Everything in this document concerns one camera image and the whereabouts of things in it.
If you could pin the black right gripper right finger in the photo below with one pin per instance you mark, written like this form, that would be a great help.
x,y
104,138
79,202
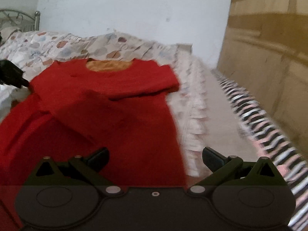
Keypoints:
x,y
225,170

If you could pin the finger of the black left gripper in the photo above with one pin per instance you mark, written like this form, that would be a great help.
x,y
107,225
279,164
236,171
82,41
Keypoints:
x,y
12,75

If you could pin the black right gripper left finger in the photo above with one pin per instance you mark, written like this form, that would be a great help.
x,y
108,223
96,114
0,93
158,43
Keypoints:
x,y
87,169

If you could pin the red long-sleeve shirt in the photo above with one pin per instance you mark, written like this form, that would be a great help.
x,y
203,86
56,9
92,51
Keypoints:
x,y
74,110

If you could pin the patterned beige quilt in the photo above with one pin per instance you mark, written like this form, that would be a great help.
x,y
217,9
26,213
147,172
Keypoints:
x,y
201,110

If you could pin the beige pillow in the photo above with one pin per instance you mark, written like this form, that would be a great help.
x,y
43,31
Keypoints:
x,y
8,31

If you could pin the metal bed headboard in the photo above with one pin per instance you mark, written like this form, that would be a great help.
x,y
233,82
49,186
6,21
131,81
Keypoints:
x,y
22,20

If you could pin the striped black white pink sheet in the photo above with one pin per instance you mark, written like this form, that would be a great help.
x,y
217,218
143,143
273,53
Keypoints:
x,y
271,142

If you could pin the wooden plywood board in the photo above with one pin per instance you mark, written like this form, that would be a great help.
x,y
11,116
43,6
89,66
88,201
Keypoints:
x,y
265,51

